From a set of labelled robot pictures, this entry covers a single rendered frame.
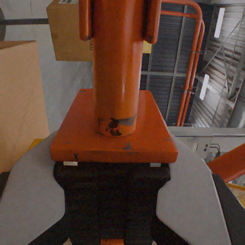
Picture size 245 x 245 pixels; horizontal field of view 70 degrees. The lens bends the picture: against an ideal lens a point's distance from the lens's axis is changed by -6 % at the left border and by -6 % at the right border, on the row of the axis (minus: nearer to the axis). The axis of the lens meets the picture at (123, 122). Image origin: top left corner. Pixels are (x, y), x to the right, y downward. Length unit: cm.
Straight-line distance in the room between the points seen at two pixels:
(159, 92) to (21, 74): 1148
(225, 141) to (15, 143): 141
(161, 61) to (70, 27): 988
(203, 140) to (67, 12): 124
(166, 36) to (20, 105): 1081
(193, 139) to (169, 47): 997
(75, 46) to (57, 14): 25
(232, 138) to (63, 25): 145
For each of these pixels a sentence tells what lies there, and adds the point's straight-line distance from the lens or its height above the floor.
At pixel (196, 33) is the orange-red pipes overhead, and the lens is 828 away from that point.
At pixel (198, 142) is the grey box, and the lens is 135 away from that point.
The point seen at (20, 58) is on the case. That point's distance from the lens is 29.
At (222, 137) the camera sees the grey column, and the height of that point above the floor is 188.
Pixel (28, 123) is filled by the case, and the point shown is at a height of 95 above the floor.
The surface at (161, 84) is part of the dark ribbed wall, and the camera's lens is 1154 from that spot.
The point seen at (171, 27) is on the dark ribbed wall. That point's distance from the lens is 1104.
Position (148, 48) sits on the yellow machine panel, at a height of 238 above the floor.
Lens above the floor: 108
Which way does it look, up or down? 4 degrees up
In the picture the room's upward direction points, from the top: 92 degrees clockwise
